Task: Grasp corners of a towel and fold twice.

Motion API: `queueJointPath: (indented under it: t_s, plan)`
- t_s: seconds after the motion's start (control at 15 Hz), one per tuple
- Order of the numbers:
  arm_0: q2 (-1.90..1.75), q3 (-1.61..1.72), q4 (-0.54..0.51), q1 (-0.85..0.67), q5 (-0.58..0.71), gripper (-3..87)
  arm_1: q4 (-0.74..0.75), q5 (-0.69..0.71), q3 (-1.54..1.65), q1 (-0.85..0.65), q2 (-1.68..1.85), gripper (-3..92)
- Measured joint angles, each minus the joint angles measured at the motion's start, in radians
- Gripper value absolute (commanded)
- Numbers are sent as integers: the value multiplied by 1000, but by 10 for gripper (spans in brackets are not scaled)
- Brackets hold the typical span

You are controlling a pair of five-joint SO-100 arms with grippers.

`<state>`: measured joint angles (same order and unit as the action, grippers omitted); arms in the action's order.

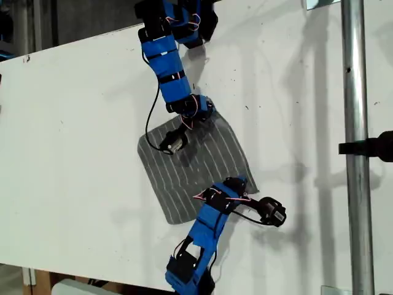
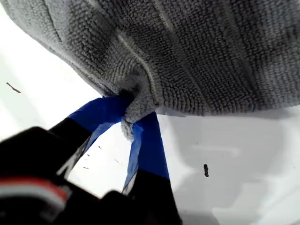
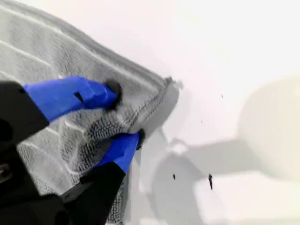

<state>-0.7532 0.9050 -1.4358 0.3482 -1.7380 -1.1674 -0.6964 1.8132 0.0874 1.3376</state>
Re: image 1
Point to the grey white striped towel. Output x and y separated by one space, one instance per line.
172 184

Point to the black clamp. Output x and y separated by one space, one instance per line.
368 147

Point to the white plastic container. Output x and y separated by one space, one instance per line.
80 287

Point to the wooden table leg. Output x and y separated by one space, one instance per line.
38 281

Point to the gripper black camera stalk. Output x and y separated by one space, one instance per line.
182 129
253 203

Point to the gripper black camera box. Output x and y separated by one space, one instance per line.
175 143
273 212

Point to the steel post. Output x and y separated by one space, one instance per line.
356 92

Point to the metal corner bracket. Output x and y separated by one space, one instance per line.
316 3

